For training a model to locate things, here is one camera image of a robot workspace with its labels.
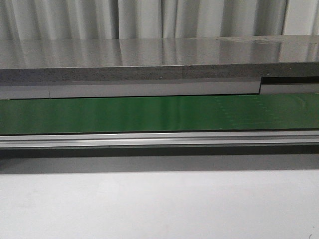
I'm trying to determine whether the grey rear guard right segment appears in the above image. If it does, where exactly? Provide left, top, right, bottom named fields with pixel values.
left=260, top=76, right=319, bottom=94

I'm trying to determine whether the green conveyor belt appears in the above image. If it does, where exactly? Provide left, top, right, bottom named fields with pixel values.
left=0, top=93, right=319, bottom=135

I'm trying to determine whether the grey rear conveyor guard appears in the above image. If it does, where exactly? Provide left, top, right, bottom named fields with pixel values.
left=0, top=77, right=261, bottom=100

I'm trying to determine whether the white pleated curtain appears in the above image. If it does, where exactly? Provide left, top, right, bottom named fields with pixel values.
left=0, top=0, right=319, bottom=40

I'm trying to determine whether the aluminium front conveyor rail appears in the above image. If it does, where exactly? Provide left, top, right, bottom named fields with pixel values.
left=0, top=130, right=319, bottom=149

